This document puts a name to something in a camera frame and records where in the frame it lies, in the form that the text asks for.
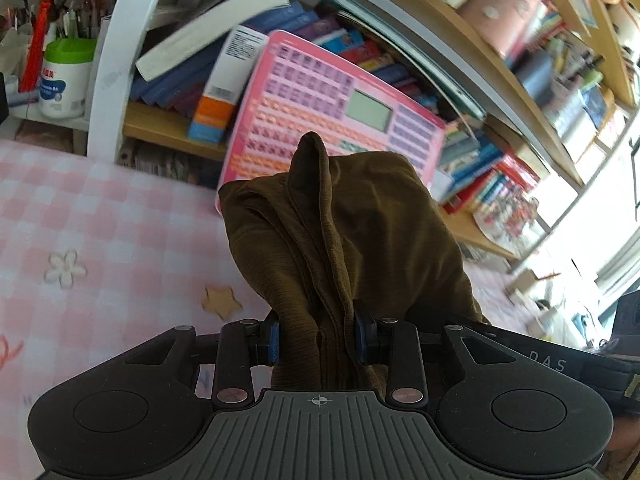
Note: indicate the white canister with green lid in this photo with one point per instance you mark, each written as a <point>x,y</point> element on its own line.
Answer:
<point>65,85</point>

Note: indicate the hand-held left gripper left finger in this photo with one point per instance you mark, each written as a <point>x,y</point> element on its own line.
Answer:
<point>272,342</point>

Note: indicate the brown garment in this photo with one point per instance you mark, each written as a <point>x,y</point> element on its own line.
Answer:
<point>350,220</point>

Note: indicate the pink storage box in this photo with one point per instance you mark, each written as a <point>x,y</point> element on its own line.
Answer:
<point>500,15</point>

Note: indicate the white side shelf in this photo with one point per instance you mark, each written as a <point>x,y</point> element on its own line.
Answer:
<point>50,115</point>

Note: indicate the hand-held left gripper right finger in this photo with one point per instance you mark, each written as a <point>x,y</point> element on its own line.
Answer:
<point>361,342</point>

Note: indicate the red tassel pen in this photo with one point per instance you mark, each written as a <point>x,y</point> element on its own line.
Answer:
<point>35,45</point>

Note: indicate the pink printed desk mat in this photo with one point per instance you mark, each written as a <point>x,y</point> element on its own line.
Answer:
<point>100,210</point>

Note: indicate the open white book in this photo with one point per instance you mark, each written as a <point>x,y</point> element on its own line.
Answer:
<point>210,25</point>

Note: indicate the white and orange box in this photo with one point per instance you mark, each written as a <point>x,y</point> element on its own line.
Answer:
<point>225,75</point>

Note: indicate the row of blue purple books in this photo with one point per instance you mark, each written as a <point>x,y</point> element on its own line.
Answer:
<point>170,85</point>

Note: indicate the row of slanted thin books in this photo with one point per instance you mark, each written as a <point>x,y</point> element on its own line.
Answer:
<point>470,155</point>

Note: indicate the row of colourful picture books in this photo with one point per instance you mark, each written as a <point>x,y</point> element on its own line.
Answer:
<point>565,75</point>

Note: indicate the red upright dictionary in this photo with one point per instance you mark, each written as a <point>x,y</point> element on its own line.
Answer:
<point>475,195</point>

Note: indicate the bunch of pens and pencils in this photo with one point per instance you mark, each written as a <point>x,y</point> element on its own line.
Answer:
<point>75,15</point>

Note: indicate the pink learning tablet toy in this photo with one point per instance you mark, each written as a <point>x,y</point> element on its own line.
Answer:
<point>310,85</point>

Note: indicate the thick red book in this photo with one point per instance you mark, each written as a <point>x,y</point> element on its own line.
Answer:
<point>517,170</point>

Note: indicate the wooden bookshelf with white frame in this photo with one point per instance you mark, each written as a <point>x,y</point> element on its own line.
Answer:
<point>165,130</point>

